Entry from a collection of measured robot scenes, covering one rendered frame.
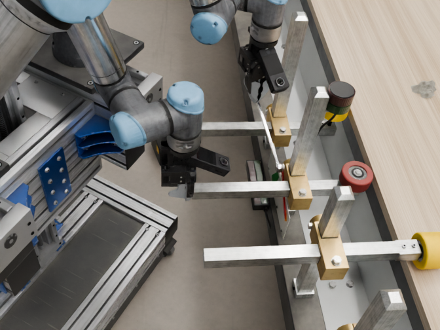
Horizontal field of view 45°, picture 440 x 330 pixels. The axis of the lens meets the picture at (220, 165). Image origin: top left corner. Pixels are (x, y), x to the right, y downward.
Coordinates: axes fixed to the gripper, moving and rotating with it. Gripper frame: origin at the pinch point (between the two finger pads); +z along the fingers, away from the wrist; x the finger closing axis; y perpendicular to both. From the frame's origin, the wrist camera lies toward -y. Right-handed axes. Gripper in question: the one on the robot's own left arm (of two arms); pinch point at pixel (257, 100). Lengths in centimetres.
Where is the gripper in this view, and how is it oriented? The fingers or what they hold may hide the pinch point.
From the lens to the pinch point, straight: 145.7
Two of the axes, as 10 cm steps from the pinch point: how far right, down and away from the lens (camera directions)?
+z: -0.8, 6.5, 7.6
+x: -9.0, 2.8, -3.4
